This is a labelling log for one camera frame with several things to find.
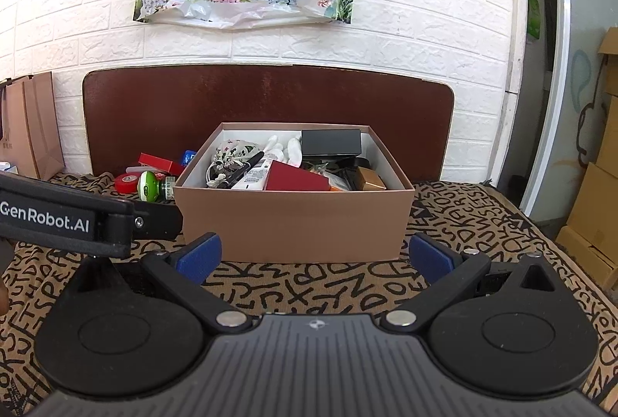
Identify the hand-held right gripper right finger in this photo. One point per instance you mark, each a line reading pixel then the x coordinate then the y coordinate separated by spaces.
pixel 429 255

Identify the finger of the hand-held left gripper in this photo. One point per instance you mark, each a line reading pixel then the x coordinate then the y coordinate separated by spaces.
pixel 159 221

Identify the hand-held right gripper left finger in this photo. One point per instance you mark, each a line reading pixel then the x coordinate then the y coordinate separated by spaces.
pixel 200 255

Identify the pink-brown storage box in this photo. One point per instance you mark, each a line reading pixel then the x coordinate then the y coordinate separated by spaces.
pixel 289 223

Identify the white tube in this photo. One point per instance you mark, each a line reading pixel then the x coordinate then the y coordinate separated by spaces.
pixel 253 175

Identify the small gold box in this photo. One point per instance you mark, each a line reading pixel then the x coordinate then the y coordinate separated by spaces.
pixel 371 179

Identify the black marker pen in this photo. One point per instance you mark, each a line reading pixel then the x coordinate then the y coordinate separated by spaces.
pixel 246 166

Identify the small red box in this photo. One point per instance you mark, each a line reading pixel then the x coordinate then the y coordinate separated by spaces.
pixel 294 178

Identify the green and white ball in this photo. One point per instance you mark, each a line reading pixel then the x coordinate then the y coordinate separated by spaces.
pixel 150 187

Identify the green glass bottle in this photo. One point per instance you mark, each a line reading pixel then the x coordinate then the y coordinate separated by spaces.
pixel 169 187

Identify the red tape roll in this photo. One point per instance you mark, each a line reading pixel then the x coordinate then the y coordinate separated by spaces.
pixel 126 184

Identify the white plastic strip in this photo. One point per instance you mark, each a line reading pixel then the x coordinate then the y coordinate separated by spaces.
pixel 135 168

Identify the flat red box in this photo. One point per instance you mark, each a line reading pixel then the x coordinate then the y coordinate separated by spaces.
pixel 161 162

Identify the blue box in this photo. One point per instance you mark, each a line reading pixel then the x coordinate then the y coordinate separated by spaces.
pixel 189 157

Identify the pink paper shopping bag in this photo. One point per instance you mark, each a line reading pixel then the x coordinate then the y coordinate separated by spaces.
pixel 38 132

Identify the brown wooden headboard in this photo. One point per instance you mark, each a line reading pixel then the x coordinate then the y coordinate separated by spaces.
pixel 169 117

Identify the tan letter-print cloth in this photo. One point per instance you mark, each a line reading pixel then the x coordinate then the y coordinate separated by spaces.
pixel 314 281

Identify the white gloves with pink cuffs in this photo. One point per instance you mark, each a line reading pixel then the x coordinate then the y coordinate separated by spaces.
pixel 289 149

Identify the long black box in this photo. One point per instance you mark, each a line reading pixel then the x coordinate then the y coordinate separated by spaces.
pixel 330 141

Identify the brown cardboard carton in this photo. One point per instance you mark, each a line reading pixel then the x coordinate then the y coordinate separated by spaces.
pixel 609 108
pixel 594 214

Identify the white door frame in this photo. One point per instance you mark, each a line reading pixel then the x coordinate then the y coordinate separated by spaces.
pixel 560 35

